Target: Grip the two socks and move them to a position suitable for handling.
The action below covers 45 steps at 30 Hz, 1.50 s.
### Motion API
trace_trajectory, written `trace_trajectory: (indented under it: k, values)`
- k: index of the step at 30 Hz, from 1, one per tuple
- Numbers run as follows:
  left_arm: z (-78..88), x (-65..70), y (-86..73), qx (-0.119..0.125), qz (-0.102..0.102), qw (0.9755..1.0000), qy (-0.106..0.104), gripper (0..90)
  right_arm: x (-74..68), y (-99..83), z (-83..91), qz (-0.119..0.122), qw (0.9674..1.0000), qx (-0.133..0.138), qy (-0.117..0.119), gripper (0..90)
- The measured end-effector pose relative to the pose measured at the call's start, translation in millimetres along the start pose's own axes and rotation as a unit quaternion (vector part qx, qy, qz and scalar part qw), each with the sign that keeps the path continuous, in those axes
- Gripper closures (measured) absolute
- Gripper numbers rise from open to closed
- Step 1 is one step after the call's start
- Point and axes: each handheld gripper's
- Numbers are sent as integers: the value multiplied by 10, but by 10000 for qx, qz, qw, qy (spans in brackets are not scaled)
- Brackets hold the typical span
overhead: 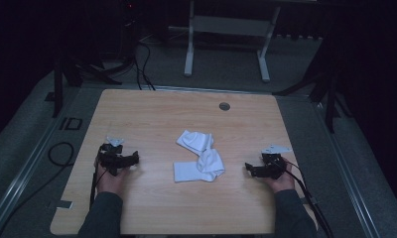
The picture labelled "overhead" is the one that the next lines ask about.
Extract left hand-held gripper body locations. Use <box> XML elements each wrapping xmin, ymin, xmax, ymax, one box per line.
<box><xmin>97</xmin><ymin>135</ymin><xmax>132</xmax><ymax>177</ymax></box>

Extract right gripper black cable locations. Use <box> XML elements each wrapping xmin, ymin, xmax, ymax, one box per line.
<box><xmin>281</xmin><ymin>160</ymin><xmax>335</xmax><ymax>238</ymax></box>

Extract person's left hand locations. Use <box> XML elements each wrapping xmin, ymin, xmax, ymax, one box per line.
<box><xmin>93</xmin><ymin>158</ymin><xmax>132</xmax><ymax>200</ymax></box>

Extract white metal table frame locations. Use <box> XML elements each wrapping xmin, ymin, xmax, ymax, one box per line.
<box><xmin>168</xmin><ymin>0</ymin><xmax>282</xmax><ymax>83</ymax></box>

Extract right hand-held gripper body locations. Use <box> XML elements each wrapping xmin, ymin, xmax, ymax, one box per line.
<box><xmin>260</xmin><ymin>143</ymin><xmax>294</xmax><ymax>180</ymax></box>

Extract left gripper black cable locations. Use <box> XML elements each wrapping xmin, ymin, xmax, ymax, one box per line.
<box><xmin>88</xmin><ymin>164</ymin><xmax>109</xmax><ymax>210</ymax></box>

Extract black floor cable loop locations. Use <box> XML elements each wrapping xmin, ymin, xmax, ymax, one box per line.
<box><xmin>0</xmin><ymin>141</ymin><xmax>75</xmax><ymax>238</ymax></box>

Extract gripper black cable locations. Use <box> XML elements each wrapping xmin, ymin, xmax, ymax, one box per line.
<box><xmin>281</xmin><ymin>160</ymin><xmax>335</xmax><ymax>238</ymax></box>
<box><xmin>88</xmin><ymin>164</ymin><xmax>109</xmax><ymax>210</ymax></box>

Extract person's right hand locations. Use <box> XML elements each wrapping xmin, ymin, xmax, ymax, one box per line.
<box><xmin>263</xmin><ymin>157</ymin><xmax>297</xmax><ymax>194</ymax></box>

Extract white sock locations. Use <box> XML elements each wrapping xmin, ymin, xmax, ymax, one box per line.
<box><xmin>176</xmin><ymin>129</ymin><xmax>215</xmax><ymax>157</ymax></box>
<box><xmin>173</xmin><ymin>148</ymin><xmax>226</xmax><ymax>183</ymax></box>

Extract black metal stand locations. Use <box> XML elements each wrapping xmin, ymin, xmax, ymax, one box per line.
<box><xmin>52</xmin><ymin>31</ymin><xmax>137</xmax><ymax>119</ymax></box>
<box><xmin>273</xmin><ymin>31</ymin><xmax>353</xmax><ymax>135</ymax></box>

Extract black floor cables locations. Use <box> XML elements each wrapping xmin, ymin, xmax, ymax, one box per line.
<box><xmin>132</xmin><ymin>40</ymin><xmax>157</xmax><ymax>91</ymax></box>

